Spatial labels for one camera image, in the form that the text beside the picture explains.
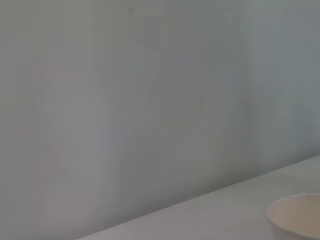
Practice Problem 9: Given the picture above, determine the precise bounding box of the white paper cup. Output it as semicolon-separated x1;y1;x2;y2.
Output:
266;192;320;240

